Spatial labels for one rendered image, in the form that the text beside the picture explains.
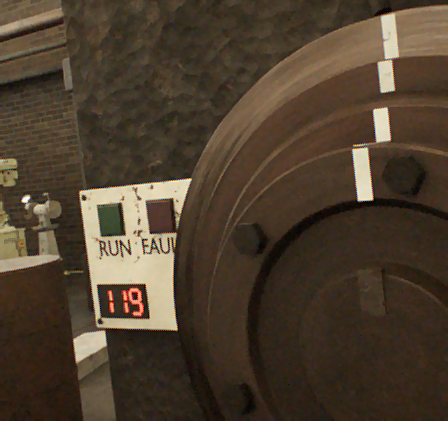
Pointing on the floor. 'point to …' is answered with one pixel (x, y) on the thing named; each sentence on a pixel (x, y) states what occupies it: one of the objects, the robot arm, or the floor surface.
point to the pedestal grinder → (44, 223)
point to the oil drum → (37, 342)
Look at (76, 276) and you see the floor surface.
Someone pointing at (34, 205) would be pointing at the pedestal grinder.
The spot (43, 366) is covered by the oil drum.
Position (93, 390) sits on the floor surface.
